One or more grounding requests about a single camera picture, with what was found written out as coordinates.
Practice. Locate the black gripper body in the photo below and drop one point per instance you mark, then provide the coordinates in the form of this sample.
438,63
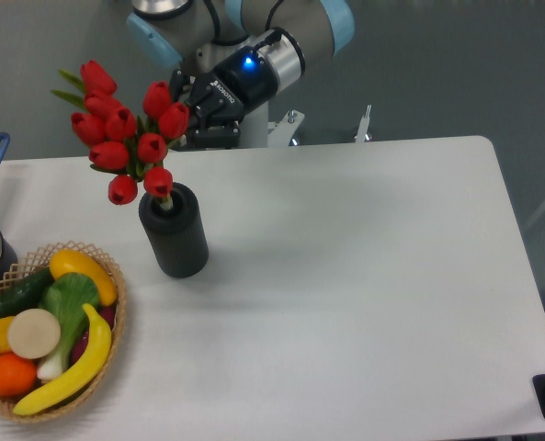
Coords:
232,89

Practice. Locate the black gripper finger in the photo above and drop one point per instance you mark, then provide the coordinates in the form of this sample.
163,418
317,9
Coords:
215,137
180,85

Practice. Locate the red tulip bouquet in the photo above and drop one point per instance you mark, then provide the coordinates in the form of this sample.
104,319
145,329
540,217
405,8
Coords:
131,148

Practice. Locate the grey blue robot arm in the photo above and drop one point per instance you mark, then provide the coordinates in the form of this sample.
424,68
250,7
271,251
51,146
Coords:
195,36

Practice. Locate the dark grey ribbed vase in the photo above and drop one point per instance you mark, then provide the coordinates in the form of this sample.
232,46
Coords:
176,236

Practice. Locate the yellow squash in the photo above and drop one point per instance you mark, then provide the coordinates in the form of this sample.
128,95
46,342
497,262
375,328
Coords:
71,261

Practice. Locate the dark red vegetable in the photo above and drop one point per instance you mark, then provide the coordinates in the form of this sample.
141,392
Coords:
109,315

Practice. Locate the green bok choy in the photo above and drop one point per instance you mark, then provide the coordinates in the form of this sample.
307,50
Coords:
64,299

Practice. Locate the yellow banana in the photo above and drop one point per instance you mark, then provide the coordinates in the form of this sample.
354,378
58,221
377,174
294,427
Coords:
78,375

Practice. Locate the green cucumber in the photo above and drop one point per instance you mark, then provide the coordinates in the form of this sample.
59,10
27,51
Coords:
25,293

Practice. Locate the beige round slice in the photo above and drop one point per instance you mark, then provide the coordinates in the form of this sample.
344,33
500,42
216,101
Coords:
33,333

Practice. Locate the orange fruit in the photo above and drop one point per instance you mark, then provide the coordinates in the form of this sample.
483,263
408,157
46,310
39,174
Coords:
17,375

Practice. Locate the woven wicker basket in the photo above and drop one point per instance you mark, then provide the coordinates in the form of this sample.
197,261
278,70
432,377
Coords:
35,261

